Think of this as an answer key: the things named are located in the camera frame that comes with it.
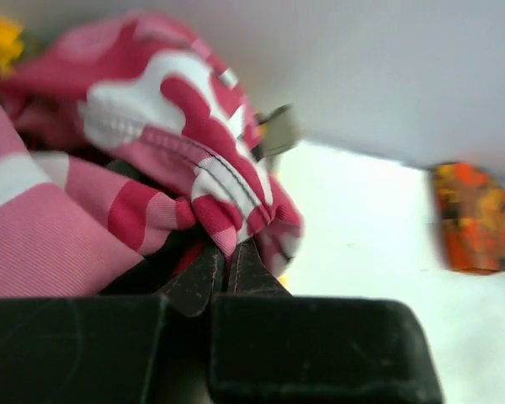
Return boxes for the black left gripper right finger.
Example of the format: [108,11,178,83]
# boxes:
[208,242,444,403]

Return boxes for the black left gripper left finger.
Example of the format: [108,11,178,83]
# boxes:
[0,246,225,403]

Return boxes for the pink camouflage trousers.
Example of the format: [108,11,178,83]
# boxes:
[0,10,303,298]

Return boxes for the orange camouflage folded trousers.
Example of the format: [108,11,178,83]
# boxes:
[432,162,505,275]

